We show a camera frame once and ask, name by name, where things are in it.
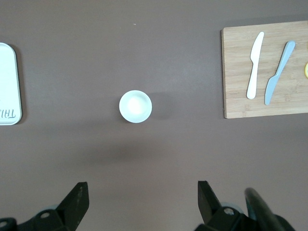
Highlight white plastic cup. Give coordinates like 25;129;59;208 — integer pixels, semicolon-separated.
119;90;153;124

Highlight grey plastic knife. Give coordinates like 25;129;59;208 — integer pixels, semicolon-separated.
264;40;296;106

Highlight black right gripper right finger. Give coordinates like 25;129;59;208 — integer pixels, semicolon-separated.
194;180;248;231

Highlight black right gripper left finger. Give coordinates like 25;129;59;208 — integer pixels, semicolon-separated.
18;182;90;231

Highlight white plastic knife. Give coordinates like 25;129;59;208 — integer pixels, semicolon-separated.
246;31;265;100

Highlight bamboo cutting board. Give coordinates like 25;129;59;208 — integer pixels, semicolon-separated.
221;20;308;119

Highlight brown table cover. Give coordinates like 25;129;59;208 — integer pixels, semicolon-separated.
0;0;308;231

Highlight cream tray with bear print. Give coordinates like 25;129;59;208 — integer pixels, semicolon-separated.
0;42;23;126

